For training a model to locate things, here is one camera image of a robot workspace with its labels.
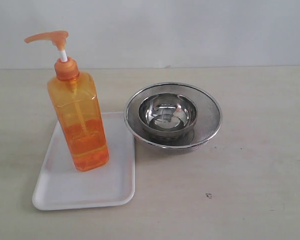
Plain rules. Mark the orange pump soap bottle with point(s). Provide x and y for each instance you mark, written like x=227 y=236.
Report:
x=74 y=98

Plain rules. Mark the small stainless steel bowl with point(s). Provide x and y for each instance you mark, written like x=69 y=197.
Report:
x=167 y=114

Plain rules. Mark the steel mesh colander basin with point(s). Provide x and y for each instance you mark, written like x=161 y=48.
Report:
x=209 y=118

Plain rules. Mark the white rectangular plastic tray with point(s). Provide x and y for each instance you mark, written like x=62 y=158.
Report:
x=60 y=186

